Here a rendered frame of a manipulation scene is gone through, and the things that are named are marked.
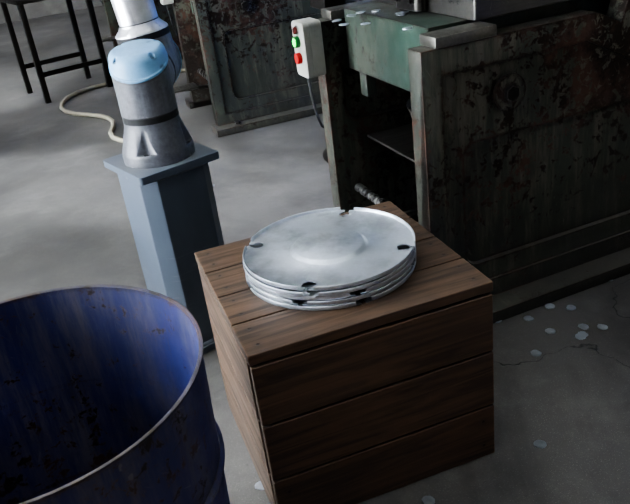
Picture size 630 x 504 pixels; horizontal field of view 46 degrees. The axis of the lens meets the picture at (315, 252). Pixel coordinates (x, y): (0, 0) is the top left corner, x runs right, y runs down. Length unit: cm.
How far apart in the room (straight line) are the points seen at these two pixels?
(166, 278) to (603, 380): 92
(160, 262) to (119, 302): 58
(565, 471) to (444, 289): 40
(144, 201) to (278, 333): 57
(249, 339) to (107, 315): 20
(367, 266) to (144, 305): 36
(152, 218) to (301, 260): 47
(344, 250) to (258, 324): 20
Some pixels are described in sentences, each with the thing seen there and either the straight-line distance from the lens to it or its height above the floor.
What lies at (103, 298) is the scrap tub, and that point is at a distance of 106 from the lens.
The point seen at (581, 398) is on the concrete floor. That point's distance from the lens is 152.
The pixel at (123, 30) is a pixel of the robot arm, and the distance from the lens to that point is 167.
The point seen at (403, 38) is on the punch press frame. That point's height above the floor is 61.
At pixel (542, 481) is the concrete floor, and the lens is 135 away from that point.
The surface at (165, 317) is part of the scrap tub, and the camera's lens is 100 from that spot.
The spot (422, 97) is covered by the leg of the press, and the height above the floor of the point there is 53.
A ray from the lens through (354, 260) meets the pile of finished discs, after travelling 119.
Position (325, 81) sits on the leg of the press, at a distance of 191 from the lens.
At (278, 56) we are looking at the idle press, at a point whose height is 27.
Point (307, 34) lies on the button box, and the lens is 186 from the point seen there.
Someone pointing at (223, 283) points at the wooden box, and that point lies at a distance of 126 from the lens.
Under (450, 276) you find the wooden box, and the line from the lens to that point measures 120.
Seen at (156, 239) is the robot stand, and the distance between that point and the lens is 160.
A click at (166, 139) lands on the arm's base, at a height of 50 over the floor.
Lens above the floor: 95
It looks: 27 degrees down
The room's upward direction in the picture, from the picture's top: 8 degrees counter-clockwise
